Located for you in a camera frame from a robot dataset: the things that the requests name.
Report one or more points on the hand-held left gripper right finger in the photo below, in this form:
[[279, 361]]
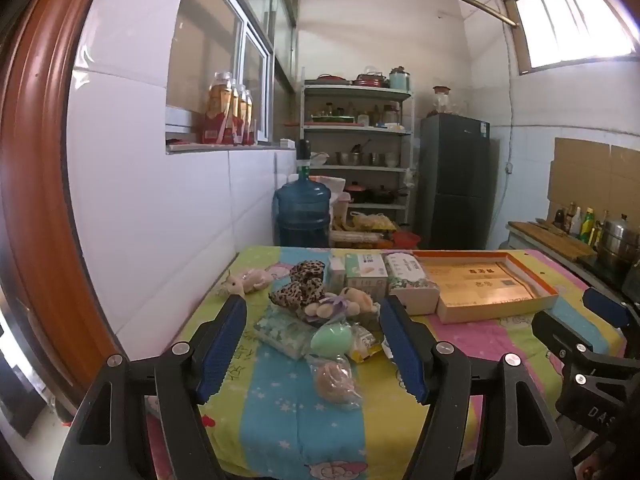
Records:
[[402, 352]]

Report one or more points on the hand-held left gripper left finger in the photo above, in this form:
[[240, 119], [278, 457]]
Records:
[[222, 347]]

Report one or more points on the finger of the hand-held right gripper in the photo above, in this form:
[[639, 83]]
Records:
[[605, 307], [557, 332]]

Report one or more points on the yellow white packet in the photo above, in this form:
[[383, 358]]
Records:
[[362, 345]]

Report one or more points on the green floral tissue pack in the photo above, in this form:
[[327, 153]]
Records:
[[285, 332]]

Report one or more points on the beige plush bear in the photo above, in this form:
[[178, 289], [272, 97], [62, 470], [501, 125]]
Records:
[[357, 300]]

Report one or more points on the pink plush toy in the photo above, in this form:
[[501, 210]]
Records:
[[250, 280]]

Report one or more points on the green egg-shaped sponge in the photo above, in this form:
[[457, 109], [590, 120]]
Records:
[[330, 337]]

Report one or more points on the beige sponge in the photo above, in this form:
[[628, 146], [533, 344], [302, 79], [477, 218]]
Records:
[[332, 380]]

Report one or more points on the orange cardboard tray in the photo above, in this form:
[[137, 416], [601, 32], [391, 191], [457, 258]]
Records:
[[490, 285]]

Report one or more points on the plush bear with purple bow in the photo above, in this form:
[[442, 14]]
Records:
[[325, 306]]

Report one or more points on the leopard print cloth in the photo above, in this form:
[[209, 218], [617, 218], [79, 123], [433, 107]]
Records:
[[300, 287]]

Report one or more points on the steel steamer pot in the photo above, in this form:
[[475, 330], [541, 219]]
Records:
[[620, 245]]

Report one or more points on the floral tissue box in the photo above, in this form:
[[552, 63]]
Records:
[[412, 280]]

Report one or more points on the green yellow bottle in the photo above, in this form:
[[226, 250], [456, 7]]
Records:
[[587, 225]]

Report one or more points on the colourful printed blanket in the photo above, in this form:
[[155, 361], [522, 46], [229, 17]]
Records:
[[280, 410]]

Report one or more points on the green white tissue box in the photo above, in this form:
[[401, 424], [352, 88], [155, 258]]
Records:
[[367, 275]]

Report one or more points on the white bottle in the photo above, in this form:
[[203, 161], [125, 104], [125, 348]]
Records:
[[576, 222]]

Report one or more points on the kitchen counter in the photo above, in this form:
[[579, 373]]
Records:
[[530, 245]]

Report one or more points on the dark sauce bottle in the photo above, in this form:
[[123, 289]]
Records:
[[558, 220]]

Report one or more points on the red basin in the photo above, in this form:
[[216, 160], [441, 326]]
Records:
[[407, 240]]

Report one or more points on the plastic bag of yellow food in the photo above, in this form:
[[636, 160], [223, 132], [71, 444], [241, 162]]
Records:
[[372, 222]]

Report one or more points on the blue water jug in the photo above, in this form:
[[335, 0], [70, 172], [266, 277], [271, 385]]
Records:
[[301, 210]]

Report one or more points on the black wok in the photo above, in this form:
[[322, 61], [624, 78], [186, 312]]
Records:
[[357, 194]]

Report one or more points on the dark grey refrigerator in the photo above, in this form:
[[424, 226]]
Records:
[[452, 180]]

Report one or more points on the black water pump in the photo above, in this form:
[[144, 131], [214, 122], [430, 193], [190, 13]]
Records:
[[304, 157]]

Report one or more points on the white metal shelf rack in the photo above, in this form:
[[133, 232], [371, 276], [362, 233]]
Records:
[[357, 130]]

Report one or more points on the glass jar with brown lid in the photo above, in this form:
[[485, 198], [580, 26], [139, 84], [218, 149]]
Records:
[[440, 102]]

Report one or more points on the teal canister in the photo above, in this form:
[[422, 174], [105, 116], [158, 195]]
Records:
[[400, 80]]

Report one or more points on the red pot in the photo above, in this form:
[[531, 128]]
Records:
[[371, 81]]

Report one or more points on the bright outer window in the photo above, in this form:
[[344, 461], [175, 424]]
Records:
[[570, 20]]

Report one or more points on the wall socket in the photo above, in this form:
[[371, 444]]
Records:
[[510, 168]]

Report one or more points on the brown wooden door frame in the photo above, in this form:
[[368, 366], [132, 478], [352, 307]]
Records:
[[35, 160]]

